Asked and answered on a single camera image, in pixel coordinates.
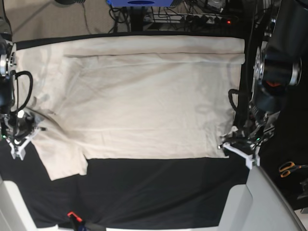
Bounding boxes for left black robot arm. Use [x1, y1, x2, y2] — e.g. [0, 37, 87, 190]
[219, 0, 308, 169]

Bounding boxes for grey white table frame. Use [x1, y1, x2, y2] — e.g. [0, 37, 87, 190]
[0, 166, 306, 231]

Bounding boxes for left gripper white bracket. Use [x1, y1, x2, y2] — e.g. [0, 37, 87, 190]
[217, 126, 276, 169]

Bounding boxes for cream white T-shirt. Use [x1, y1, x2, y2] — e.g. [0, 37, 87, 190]
[16, 36, 245, 180]

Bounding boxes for blue plastic bin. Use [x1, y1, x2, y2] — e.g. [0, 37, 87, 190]
[106, 0, 173, 7]

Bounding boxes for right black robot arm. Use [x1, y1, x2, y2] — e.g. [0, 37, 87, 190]
[0, 38, 47, 160]

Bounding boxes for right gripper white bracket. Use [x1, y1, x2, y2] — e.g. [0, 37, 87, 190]
[0, 109, 48, 161]

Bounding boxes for red black spring clamp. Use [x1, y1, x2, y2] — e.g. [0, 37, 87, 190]
[67, 211, 107, 231]

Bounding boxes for black table cloth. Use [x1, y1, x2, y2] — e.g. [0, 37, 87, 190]
[0, 38, 248, 230]

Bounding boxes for orange handled scissors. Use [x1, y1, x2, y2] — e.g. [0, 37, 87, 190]
[279, 161, 308, 178]

